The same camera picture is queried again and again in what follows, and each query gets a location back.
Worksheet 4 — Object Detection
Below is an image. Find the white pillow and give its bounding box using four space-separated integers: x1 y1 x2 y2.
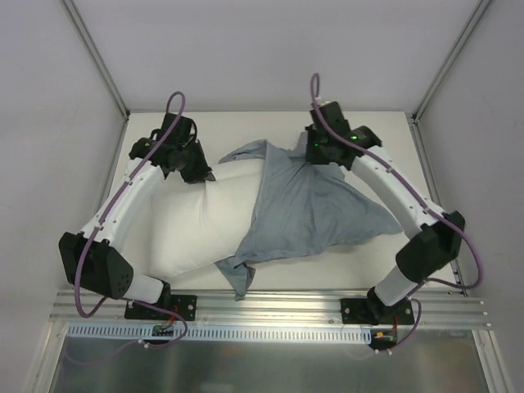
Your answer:
149 159 264 278

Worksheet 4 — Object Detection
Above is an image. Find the grey-blue pillowcase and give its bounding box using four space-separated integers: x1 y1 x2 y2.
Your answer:
215 133 402 300

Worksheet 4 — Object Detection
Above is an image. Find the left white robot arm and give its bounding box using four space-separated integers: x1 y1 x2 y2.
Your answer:
58 113 214 319

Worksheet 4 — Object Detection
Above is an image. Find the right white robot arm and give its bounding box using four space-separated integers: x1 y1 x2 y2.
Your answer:
306 102 465 323

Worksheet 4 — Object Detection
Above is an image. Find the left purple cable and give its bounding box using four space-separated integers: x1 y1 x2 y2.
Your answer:
73 92 189 361

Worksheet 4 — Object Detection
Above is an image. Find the purple cable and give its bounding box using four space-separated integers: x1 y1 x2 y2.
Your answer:
73 92 189 361
309 73 485 357

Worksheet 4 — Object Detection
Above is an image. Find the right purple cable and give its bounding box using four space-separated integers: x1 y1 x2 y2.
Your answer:
309 73 485 357

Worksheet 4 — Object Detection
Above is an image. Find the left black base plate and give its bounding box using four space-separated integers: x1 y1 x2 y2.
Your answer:
124 293 198 322

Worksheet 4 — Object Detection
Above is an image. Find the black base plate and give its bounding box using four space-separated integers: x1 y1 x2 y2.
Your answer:
124 293 198 322
340 297 414 326

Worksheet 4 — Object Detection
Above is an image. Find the left aluminium frame post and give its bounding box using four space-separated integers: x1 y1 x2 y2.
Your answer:
60 0 130 120

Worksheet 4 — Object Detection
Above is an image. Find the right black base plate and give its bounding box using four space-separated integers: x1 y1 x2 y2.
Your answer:
340 297 414 326

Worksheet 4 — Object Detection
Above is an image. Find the aluminium mounting rail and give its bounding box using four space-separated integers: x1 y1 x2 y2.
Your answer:
48 287 490 328

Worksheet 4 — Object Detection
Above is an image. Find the white slotted cable duct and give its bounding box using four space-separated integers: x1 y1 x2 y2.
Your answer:
67 323 372 345

